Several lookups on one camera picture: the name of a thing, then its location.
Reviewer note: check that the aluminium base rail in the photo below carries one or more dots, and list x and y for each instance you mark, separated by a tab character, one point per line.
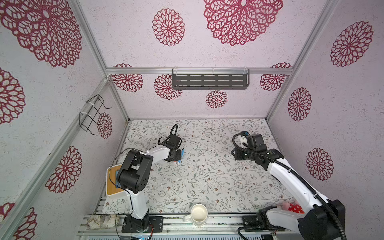
172	227

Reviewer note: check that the blue marker pen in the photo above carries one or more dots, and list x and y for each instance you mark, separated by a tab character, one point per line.
182	152

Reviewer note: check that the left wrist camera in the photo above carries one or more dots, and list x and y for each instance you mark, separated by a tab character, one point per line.
172	142

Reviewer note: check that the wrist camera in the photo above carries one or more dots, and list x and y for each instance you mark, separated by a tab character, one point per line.
253	142
172	142

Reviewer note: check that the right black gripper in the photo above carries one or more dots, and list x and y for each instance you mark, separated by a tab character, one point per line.
237	154

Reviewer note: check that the dark grey wall shelf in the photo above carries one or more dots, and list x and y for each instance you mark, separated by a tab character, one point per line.
184	81

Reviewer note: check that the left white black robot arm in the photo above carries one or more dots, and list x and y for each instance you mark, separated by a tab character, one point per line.
133	177

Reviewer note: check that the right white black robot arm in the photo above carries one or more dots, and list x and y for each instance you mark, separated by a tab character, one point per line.
322	219

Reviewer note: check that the black wire wall rack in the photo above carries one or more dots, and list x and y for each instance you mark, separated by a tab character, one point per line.
96	120

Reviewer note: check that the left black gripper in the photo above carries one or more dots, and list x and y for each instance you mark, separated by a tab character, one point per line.
178	157

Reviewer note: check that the pink plush toy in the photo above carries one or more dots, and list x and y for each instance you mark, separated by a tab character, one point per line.
292	207

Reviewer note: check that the crumpled patterned cloth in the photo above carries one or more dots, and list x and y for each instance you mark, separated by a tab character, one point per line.
99	222

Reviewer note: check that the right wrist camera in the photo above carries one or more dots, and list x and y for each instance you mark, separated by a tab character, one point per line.
253	142

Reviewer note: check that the white ceramic mug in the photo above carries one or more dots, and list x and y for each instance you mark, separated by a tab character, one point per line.
198	215

